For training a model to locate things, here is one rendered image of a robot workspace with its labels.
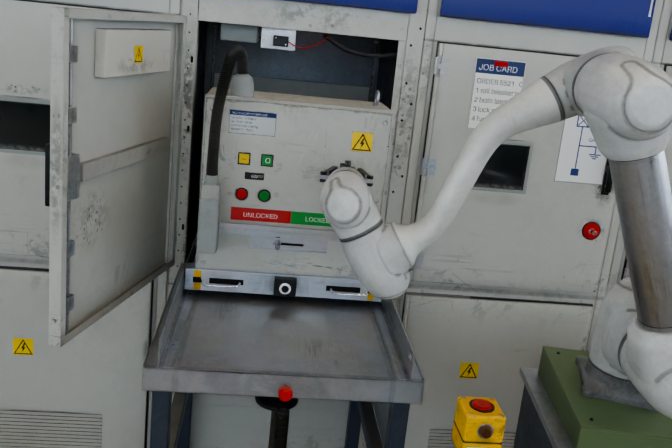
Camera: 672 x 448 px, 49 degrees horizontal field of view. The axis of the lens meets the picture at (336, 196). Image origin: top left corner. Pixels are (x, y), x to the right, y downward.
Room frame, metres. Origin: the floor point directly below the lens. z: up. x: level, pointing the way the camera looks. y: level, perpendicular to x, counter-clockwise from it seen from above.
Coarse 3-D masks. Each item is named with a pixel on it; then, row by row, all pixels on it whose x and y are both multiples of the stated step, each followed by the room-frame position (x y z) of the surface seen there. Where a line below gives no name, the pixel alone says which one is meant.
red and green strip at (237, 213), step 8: (232, 208) 1.87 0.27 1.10; (240, 208) 1.87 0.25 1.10; (248, 208) 1.88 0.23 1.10; (232, 216) 1.87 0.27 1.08; (240, 216) 1.87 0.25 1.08; (248, 216) 1.88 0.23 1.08; (256, 216) 1.88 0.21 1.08; (264, 216) 1.88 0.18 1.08; (272, 216) 1.88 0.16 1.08; (280, 216) 1.89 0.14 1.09; (288, 216) 1.89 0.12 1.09; (296, 216) 1.89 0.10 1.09; (304, 216) 1.89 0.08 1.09; (312, 216) 1.89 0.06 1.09; (320, 216) 1.90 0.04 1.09; (304, 224) 1.89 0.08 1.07; (312, 224) 1.89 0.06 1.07; (320, 224) 1.90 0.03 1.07; (328, 224) 1.90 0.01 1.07
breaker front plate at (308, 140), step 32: (224, 128) 1.87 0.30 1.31; (288, 128) 1.89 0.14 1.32; (320, 128) 1.89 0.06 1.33; (352, 128) 1.90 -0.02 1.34; (384, 128) 1.91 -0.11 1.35; (224, 160) 1.87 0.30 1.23; (256, 160) 1.88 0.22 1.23; (288, 160) 1.89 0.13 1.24; (320, 160) 1.90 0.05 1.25; (352, 160) 1.90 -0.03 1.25; (384, 160) 1.91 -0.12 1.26; (224, 192) 1.87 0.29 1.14; (256, 192) 1.88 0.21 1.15; (288, 192) 1.89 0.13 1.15; (320, 192) 1.90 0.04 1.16; (256, 224) 1.88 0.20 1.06; (288, 224) 1.89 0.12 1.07; (224, 256) 1.87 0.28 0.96; (256, 256) 1.88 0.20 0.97; (288, 256) 1.89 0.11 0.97; (320, 256) 1.90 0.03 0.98
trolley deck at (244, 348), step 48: (192, 336) 1.61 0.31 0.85; (240, 336) 1.63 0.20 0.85; (288, 336) 1.66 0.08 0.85; (336, 336) 1.69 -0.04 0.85; (144, 384) 1.43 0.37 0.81; (192, 384) 1.44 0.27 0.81; (240, 384) 1.45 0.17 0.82; (288, 384) 1.46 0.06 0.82; (336, 384) 1.47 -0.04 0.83; (384, 384) 1.49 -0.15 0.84
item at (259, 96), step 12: (228, 96) 1.87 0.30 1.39; (264, 96) 1.98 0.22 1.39; (276, 96) 2.01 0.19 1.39; (288, 96) 2.04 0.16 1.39; (300, 96) 2.08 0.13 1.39; (312, 96) 2.11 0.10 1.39; (204, 108) 1.86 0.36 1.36; (336, 108) 1.90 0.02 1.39; (348, 108) 1.90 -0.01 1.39; (360, 108) 1.90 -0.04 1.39; (372, 108) 1.96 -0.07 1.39; (384, 108) 1.99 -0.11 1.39; (204, 120) 1.86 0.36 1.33
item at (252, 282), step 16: (192, 272) 1.85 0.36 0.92; (224, 272) 1.86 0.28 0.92; (240, 272) 1.86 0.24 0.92; (256, 272) 1.87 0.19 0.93; (192, 288) 1.85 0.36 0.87; (224, 288) 1.86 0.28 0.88; (240, 288) 1.86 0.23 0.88; (256, 288) 1.87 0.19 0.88; (272, 288) 1.87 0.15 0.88; (304, 288) 1.88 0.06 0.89; (320, 288) 1.89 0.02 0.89; (336, 288) 1.89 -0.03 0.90; (352, 288) 1.90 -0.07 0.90
